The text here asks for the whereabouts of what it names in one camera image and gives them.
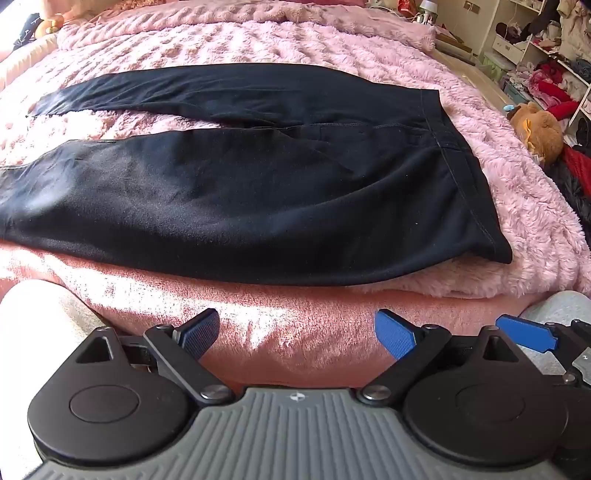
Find light green box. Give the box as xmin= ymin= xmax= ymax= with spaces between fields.
xmin=480 ymin=52 xmax=509 ymax=84

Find pile of red pink clothes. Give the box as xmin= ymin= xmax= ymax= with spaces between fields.
xmin=508 ymin=60 xmax=587 ymax=121

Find black pants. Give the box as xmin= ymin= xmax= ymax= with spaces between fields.
xmin=0 ymin=64 xmax=514 ymax=287

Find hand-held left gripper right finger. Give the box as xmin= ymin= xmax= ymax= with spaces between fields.
xmin=357 ymin=309 xmax=525 ymax=406

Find black quilted jacket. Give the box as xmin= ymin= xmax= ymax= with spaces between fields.
xmin=541 ymin=159 xmax=591 ymax=252

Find white storage crate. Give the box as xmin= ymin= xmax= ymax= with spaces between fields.
xmin=491 ymin=33 xmax=532 ymax=65

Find white shelf unit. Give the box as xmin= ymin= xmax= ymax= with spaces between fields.
xmin=526 ymin=0 xmax=591 ymax=139

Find white table lamp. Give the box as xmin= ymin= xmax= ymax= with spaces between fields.
xmin=416 ymin=0 xmax=441 ymax=24

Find orange plush toy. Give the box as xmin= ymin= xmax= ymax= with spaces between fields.
xmin=34 ymin=8 xmax=64 ymax=40

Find brown teddy bear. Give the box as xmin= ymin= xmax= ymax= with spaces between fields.
xmin=507 ymin=102 xmax=565 ymax=168

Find pink fluffy blanket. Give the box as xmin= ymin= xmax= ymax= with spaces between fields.
xmin=0 ymin=0 xmax=591 ymax=301

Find person's right leg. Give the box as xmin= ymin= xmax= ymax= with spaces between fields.
xmin=518 ymin=291 xmax=591 ymax=334

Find person's leg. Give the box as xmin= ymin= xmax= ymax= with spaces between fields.
xmin=0 ymin=281 xmax=108 ymax=480
xmin=518 ymin=291 xmax=591 ymax=334

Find dark blue patterned cloth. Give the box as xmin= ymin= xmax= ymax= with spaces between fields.
xmin=11 ymin=13 xmax=43 ymax=51

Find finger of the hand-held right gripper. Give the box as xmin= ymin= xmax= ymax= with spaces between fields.
xmin=495 ymin=314 xmax=591 ymax=352

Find person's left leg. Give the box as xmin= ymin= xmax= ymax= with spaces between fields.
xmin=0 ymin=281 xmax=108 ymax=480

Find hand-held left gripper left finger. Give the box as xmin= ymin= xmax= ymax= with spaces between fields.
xmin=75 ymin=308 xmax=234 ymax=407

